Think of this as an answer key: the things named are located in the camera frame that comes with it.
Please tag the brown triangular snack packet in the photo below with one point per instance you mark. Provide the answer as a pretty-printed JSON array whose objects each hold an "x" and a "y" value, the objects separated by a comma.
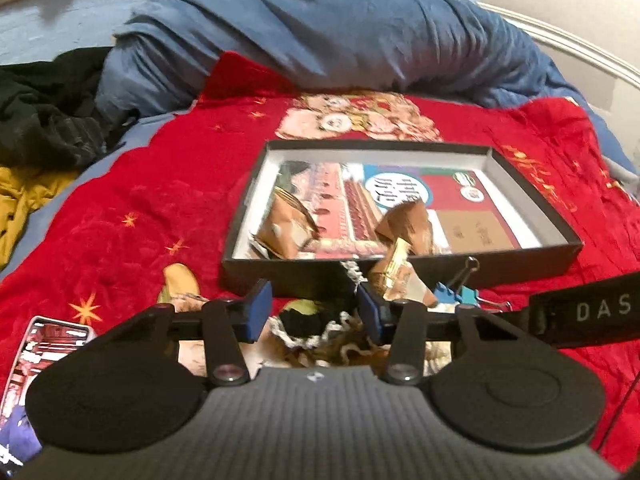
[
  {"x": 415, "y": 286},
  {"x": 405, "y": 222},
  {"x": 270, "y": 246},
  {"x": 395, "y": 260},
  {"x": 292, "y": 215}
]

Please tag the black scrunchie with white trim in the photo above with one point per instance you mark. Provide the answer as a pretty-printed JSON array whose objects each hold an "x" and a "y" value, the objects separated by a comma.
[{"x": 302, "y": 322}]

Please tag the black garment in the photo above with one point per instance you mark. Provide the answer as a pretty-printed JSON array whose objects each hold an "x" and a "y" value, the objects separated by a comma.
[{"x": 45, "y": 110}]

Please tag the black shallow cardboard box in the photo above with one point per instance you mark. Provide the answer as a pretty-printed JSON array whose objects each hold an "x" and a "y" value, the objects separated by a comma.
[{"x": 300, "y": 274}]

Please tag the printed red book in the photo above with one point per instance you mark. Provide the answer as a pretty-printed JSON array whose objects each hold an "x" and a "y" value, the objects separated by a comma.
[{"x": 450, "y": 195}]

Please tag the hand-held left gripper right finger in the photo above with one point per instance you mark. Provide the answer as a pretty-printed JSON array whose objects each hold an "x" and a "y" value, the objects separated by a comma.
[{"x": 371, "y": 315}]

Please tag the mustard yellow garment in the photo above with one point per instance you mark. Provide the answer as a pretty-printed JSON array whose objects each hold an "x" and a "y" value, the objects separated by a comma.
[{"x": 20, "y": 200}]

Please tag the blue duvet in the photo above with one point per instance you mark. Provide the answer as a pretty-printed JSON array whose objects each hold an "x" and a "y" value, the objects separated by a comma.
[{"x": 325, "y": 35}]

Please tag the printed card at left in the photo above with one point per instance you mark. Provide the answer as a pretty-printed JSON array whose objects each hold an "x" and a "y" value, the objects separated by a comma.
[{"x": 47, "y": 355}]

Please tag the red printed blanket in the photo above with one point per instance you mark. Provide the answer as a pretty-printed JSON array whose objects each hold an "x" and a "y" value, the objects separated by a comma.
[{"x": 150, "y": 185}]

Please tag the brown frilly scrunchie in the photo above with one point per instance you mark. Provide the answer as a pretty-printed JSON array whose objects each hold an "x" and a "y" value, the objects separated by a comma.
[{"x": 345, "y": 353}]

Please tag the light blue bed sheet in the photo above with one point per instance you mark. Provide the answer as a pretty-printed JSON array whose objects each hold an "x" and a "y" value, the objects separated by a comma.
[{"x": 50, "y": 25}]

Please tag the blue binder clip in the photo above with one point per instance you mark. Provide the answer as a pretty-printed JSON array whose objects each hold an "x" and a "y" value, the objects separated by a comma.
[
  {"x": 450, "y": 294},
  {"x": 487, "y": 304}
]

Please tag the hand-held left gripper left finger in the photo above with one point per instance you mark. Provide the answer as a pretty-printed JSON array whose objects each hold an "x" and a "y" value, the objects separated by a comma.
[{"x": 257, "y": 310}]

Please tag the white bed frame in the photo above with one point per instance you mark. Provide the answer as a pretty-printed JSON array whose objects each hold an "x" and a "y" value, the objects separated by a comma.
[{"x": 575, "y": 44}]

